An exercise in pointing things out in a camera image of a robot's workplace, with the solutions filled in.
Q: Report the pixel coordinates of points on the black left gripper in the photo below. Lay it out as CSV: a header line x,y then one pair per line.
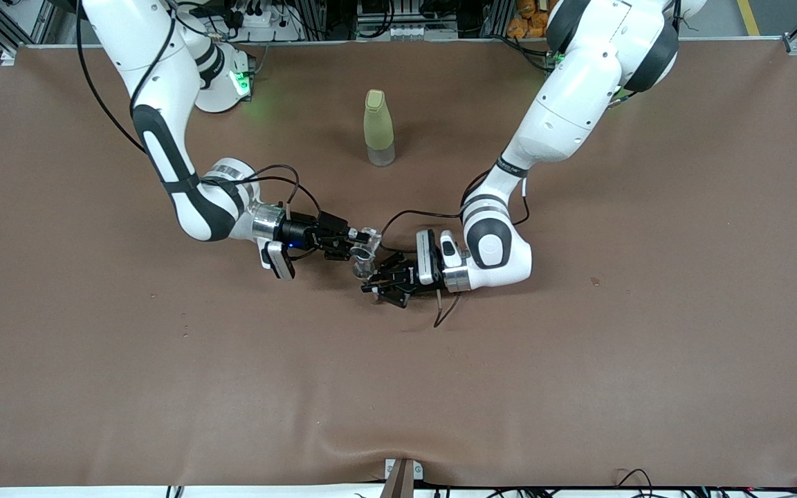
x,y
406,274

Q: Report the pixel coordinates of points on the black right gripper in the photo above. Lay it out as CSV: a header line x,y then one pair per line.
x,y
299,231

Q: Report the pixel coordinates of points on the steel double-ended jigger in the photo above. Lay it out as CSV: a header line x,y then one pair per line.
x,y
364,270

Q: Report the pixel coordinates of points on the clear glass cup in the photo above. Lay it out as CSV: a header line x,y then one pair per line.
x,y
369,243

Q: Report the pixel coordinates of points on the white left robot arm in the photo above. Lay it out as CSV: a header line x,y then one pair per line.
x,y
571,97

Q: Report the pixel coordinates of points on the brown table mat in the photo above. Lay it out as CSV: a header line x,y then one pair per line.
x,y
398,380

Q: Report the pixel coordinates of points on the yellow-green bottle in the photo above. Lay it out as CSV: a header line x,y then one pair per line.
x,y
378,124

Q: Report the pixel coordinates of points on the white power strip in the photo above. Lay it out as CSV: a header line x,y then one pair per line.
x,y
407,32
253,19

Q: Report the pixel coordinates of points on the orange snack packets pile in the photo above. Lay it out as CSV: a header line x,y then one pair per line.
x,y
530,21

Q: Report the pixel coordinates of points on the metal clamp bracket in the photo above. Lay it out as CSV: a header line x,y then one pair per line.
x,y
402,477

